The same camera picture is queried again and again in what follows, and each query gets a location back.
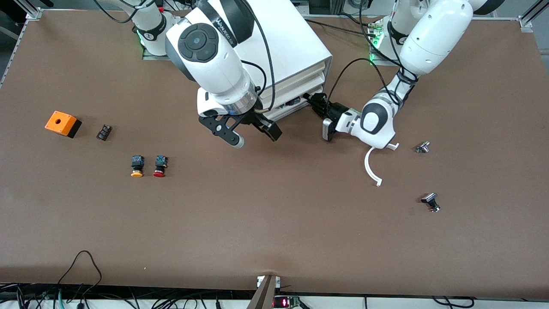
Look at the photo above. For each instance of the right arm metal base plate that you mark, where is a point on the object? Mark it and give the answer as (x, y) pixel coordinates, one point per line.
(150, 56)

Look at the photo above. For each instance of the black knob selector switch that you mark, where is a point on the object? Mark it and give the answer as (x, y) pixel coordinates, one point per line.
(430, 201)

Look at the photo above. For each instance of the small silver switch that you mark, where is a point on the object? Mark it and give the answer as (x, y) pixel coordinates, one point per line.
(423, 147)

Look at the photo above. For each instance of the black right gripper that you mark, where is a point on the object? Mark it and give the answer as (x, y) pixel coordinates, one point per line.
(253, 119)

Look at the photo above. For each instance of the red display device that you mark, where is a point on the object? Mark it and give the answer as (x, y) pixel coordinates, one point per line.
(285, 302)

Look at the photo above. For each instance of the red push button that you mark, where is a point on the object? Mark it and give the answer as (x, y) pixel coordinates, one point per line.
(160, 166)

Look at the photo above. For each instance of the orange box with hole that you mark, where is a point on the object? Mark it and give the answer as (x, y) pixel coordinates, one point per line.
(60, 123)

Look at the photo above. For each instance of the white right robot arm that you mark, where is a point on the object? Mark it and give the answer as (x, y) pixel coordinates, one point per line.
(214, 60)

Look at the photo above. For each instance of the white curved plastic clip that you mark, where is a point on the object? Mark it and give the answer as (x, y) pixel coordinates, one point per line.
(367, 169)

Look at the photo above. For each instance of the small black contact block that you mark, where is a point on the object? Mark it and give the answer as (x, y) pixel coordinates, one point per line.
(104, 132)

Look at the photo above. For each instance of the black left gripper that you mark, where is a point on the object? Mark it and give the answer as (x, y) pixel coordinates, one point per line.
(336, 112)

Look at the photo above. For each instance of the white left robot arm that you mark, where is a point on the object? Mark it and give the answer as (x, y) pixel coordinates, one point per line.
(437, 34)

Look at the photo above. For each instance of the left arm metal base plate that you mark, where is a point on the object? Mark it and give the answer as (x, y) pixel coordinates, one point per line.
(379, 60)

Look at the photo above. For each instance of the yellow push button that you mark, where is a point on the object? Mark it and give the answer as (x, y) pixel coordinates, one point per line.
(137, 166)

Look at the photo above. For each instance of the aluminium frame profile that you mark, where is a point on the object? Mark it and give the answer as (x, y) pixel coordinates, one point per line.
(32, 12)
(525, 22)

